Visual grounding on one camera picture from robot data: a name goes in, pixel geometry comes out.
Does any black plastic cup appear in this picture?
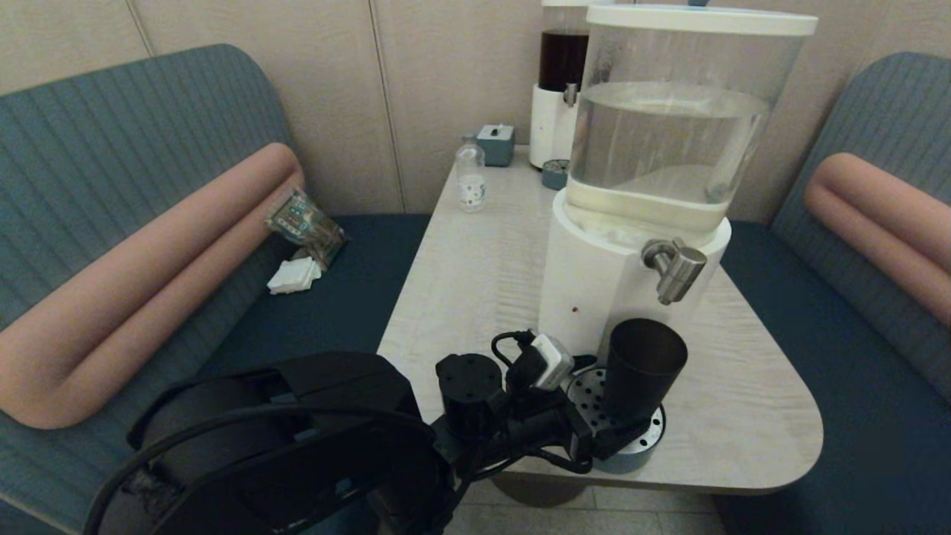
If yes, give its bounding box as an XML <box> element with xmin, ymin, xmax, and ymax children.
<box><xmin>606</xmin><ymin>318</ymin><xmax>689</xmax><ymax>432</ymax></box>

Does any silver metal dispenser tap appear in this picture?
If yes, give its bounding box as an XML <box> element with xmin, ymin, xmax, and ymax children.
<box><xmin>641</xmin><ymin>238</ymin><xmax>708</xmax><ymax>305</ymax></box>

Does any round blue perforated drip tray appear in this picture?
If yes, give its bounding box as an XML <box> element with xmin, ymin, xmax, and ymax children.
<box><xmin>566</xmin><ymin>368</ymin><xmax>667</xmax><ymax>474</ymax></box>

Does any clear plastic bottle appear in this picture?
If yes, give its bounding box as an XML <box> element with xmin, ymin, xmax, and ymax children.
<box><xmin>456</xmin><ymin>134</ymin><xmax>487</xmax><ymax>213</ymax></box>

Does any clear water dispenser white base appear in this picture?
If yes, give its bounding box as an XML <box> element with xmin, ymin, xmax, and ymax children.
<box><xmin>538</xmin><ymin>30</ymin><xmax>807</xmax><ymax>372</ymax></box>

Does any small blue tissue box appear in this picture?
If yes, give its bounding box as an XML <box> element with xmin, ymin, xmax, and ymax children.
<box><xmin>476</xmin><ymin>123</ymin><xmax>516</xmax><ymax>167</ymax></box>

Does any dark drink dispenser white base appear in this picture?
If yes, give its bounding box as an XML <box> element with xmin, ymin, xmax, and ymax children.
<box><xmin>529</xmin><ymin>0</ymin><xmax>617</xmax><ymax>170</ymax></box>

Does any teal ribbed booth sofa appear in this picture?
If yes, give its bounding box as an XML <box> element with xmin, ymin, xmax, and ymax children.
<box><xmin>713</xmin><ymin>52</ymin><xmax>951</xmax><ymax>535</ymax></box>
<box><xmin>0</xmin><ymin>45</ymin><xmax>432</xmax><ymax>535</ymax></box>

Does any white paper napkin stack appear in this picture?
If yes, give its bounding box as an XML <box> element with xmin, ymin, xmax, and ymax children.
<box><xmin>267</xmin><ymin>256</ymin><xmax>323</xmax><ymax>296</ymax></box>

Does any clear plastic snack packet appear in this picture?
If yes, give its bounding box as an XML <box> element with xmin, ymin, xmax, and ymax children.
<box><xmin>265</xmin><ymin>187</ymin><xmax>348</xmax><ymax>269</ymax></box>

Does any pink bolster cushion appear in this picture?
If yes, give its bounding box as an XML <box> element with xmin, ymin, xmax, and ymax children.
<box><xmin>802</xmin><ymin>153</ymin><xmax>951</xmax><ymax>330</ymax></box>
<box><xmin>0</xmin><ymin>143</ymin><xmax>307</xmax><ymax>429</ymax></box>

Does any white dispenser lid blue knob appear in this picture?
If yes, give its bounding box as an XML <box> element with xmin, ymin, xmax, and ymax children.
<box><xmin>587</xmin><ymin>0</ymin><xmax>819</xmax><ymax>36</ymax></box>

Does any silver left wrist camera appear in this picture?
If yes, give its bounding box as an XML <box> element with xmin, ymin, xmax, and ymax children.
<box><xmin>529</xmin><ymin>334</ymin><xmax>575</xmax><ymax>392</ymax></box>

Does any table pedestal with base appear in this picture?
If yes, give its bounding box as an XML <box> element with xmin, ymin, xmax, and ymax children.
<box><xmin>490</xmin><ymin>476</ymin><xmax>591</xmax><ymax>508</ymax></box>

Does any thin black camera cable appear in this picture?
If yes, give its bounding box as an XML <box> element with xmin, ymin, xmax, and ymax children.
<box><xmin>475</xmin><ymin>331</ymin><xmax>595</xmax><ymax>474</ymax></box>

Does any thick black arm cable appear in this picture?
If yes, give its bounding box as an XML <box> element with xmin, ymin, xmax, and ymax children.
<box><xmin>85</xmin><ymin>405</ymin><xmax>447</xmax><ymax>535</ymax></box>

